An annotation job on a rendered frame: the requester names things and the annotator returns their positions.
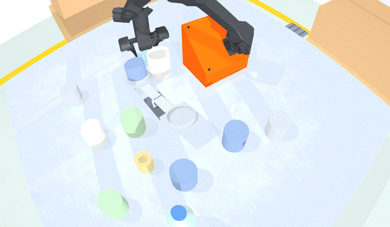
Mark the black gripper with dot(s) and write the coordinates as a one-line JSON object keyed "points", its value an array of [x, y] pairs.
{"points": [[127, 44]]}

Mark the pale yellow hollow cylinder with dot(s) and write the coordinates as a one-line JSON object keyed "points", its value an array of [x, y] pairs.
{"points": [[140, 158]]}

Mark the light blue round dish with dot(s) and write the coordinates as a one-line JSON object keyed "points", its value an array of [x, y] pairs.
{"points": [[139, 54]]}

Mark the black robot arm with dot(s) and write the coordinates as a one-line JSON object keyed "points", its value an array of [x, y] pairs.
{"points": [[239, 35]]}

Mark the light blue block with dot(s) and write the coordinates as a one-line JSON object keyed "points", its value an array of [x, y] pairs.
{"points": [[144, 54]]}

